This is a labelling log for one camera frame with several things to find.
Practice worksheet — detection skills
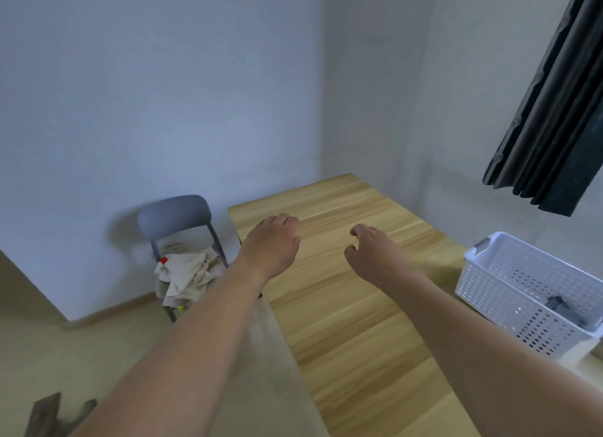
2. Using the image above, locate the person's left hand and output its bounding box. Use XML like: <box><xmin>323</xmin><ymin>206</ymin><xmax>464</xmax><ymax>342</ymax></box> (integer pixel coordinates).
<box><xmin>237</xmin><ymin>213</ymin><xmax>302</xmax><ymax>282</ymax></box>

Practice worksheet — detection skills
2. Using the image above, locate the person's right hand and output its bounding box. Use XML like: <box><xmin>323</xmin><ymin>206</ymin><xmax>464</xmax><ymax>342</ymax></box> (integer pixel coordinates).
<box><xmin>344</xmin><ymin>223</ymin><xmax>415</xmax><ymax>287</ymax></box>

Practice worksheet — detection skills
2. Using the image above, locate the cream towel with red band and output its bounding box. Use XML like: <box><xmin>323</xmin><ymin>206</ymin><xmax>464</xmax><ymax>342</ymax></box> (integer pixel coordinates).
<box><xmin>154</xmin><ymin>251</ymin><xmax>222</xmax><ymax>308</ymax></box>

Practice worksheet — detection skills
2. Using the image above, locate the white perforated plastic basket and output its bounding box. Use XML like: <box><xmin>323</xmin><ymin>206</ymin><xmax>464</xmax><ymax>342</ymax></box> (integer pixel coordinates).
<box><xmin>454</xmin><ymin>230</ymin><xmax>603</xmax><ymax>361</ymax></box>

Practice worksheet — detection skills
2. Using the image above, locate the grey-blue striped towel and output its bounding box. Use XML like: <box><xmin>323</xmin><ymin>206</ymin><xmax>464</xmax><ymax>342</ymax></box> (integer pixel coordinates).
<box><xmin>545</xmin><ymin>294</ymin><xmax>590</xmax><ymax>329</ymax></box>

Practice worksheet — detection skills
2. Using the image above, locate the person's left forearm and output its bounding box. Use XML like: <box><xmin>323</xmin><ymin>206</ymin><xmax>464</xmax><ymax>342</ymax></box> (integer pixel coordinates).
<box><xmin>70</xmin><ymin>262</ymin><xmax>264</xmax><ymax>437</ymax></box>

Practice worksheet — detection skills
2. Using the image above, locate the person's right forearm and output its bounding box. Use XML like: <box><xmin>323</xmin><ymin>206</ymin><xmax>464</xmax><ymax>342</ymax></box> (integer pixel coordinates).
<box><xmin>376</xmin><ymin>267</ymin><xmax>603</xmax><ymax>437</ymax></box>

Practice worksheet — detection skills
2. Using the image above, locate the wooden table with black legs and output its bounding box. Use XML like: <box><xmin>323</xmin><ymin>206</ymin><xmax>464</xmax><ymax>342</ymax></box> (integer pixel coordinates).
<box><xmin>227</xmin><ymin>173</ymin><xmax>481</xmax><ymax>437</ymax></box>

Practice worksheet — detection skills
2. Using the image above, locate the grey plastic chair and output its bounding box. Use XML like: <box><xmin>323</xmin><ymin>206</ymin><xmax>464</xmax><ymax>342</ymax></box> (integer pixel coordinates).
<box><xmin>136</xmin><ymin>194</ymin><xmax>231</xmax><ymax>323</ymax></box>

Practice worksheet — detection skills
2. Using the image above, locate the dark grey curtain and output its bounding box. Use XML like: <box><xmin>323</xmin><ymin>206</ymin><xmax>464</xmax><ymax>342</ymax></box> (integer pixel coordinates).
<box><xmin>482</xmin><ymin>0</ymin><xmax>603</xmax><ymax>217</ymax></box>

